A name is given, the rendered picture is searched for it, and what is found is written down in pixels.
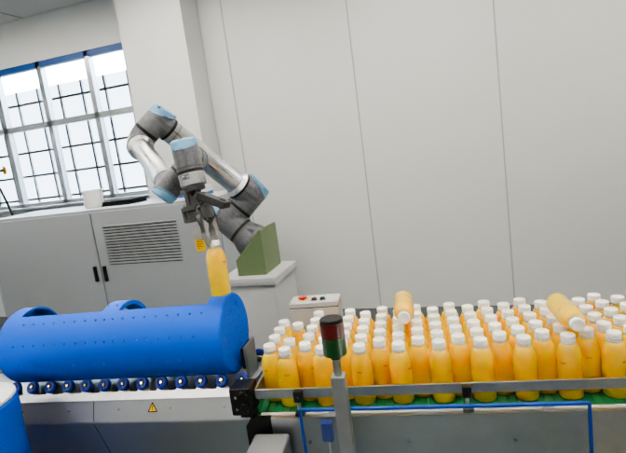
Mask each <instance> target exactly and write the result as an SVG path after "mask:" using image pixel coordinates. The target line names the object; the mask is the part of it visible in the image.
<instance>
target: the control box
mask: <svg viewBox="0 0 626 453"><path fill-rule="evenodd" d="M314 296H315V297H317V299H316V300H311V298H312V297H314ZM321 296H325V295H307V298H306V299H305V300H301V299H298V297H299V296H294V297H293V299H292V301H291V302H290V304H289V309H290V315H291V322H292V327H293V323H295V322H302V323H303V326H304V327H307V326H308V325H310V324H311V323H310V319H311V318H314V311H317V310H323V312H324V316H326V315H330V314H337V315H340V316H342V317H343V316H344V314H343V308H342V300H341V294H327V295H326V296H325V299H322V300H321V299H320V297H321Z"/></svg>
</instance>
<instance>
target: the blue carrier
mask: <svg viewBox="0 0 626 453"><path fill-rule="evenodd" d="M124 308H127V309H124ZM123 309H124V310H123ZM182 337H183V338H182ZM147 339H148V340H147ZM247 339H249V324H248V317H247V312H246V309H245V306H244V304H243V301H242V299H241V298H240V296H239V295H238V294H236V293H230V294H229V295H223V296H212V297H211V298H210V300H209V301H208V304H203V305H190V306H177V307H164V308H150V309H148V308H147V307H146V306H145V305H144V304H143V303H142V302H141V301H139V300H134V299H133V300H121V301H115V302H112V303H111V304H109V305H108V306H107V307H106V308H105V309H104V310H103V311H98V312H85V313H72V314H59V315H58V314H57V313H56V312H55V311H54V310H53V309H50V308H47V307H34V308H25V309H20V310H18V311H16V312H15V313H13V314H12V315H11V316H10V317H9V318H8V319H7V320H6V322H5V323H4V325H3V327H2V329H1V331H0V368H1V370H2V372H3V373H4V374H5V375H6V376H7V377H8V378H9V379H11V380H13V381H15V382H20V383H23V382H32V381H37V382H47V381H50V380H53V381H66V380H68V379H70V380H84V379H90V380H93V379H103V378H108V379H116V378H141V377H146V378H159V377H161V376H164V377H178V376H181V375H183V376H198V375H205V376H207V375H219V374H226V375H231V374H236V373H237V372H238V371H239V370H240V369H241V368H242V366H243V365H242V360H241V354H240V349H241V347H242V346H243V345H244V343H245V342H246V341H247ZM125 340H126V341H125ZM104 341H105V342H104ZM75 343H76V344H75Z"/></svg>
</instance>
